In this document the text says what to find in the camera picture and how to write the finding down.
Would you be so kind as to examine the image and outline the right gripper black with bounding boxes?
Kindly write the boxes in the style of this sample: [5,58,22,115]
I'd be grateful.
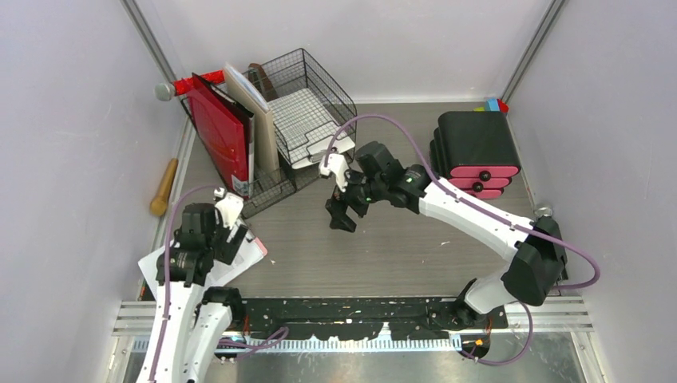
[326,164,386,232]

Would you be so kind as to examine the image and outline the beige folder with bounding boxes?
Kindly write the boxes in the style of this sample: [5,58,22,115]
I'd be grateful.
[223,62,279,174]

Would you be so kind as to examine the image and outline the red notebook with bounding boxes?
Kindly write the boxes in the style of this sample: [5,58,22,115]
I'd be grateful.
[187,73,250,199]

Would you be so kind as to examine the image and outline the black pink drawer cabinet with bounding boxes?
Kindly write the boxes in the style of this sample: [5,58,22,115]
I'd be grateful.
[429,111,521,199]

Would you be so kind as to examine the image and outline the pink clipboard with paper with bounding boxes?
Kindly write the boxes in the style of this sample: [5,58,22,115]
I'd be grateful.
[138,230,267,298]

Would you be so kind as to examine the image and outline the black clip file folder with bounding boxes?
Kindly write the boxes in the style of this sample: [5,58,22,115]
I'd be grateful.
[212,86,255,199]

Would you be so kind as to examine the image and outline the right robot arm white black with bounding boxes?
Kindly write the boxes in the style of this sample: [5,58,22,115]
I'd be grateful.
[319,141,567,329]

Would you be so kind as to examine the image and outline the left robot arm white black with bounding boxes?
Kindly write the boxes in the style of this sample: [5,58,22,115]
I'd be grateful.
[137,197,267,382]

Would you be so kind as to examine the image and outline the wooden stick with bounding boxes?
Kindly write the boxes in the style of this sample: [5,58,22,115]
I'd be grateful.
[149,158,179,217]

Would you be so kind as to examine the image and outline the white grid clipboard in tray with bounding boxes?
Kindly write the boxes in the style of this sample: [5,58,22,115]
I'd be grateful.
[268,88,342,170]

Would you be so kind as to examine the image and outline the brown object behind organizer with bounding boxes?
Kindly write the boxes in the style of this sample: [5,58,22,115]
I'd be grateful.
[247,63,279,101]

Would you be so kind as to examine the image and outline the colourful toy blocks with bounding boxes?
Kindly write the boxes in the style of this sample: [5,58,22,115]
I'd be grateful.
[474,98,509,114]

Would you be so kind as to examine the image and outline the red glitter microphone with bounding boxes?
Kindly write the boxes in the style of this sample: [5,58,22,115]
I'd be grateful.
[153,69,225,101]

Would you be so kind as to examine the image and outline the black microphone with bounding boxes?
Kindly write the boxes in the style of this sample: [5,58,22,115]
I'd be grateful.
[533,203,554,221]

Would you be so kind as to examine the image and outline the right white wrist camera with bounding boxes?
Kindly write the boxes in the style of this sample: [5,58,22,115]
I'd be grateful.
[319,152,350,192]

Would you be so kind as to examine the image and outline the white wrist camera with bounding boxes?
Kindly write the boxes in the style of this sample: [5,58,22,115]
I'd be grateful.
[319,152,350,192]
[213,188,244,229]

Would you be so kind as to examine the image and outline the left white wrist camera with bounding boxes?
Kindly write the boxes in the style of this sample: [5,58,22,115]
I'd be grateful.
[213,188,244,229]

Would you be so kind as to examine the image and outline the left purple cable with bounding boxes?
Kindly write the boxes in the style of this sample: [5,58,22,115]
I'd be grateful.
[148,184,228,383]

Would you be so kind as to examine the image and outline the black wire mesh organizer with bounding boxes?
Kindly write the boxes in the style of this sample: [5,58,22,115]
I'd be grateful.
[176,49,357,218]

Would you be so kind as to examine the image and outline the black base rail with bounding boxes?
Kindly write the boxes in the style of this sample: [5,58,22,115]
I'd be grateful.
[211,295,509,342]

